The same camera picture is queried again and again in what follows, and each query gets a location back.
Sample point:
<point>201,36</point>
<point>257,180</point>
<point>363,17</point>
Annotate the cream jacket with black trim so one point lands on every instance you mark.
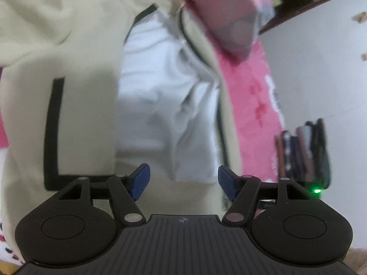
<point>86,48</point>

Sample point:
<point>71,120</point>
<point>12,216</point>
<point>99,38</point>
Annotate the pink floral duvet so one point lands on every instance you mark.
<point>218,5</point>

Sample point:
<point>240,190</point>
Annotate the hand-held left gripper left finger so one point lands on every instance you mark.
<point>140,182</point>

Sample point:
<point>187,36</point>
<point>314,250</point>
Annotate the stack of folded clothes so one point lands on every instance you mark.
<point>301,149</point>

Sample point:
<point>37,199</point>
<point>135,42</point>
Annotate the small wall sticker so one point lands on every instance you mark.
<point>364,56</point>

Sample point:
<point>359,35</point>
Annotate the pink floral bedsheet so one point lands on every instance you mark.
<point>252,106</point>

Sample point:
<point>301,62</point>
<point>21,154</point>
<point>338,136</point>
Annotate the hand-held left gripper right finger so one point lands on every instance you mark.
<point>227,182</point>

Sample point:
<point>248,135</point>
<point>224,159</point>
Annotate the wooden cabinet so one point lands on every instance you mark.
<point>315,3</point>

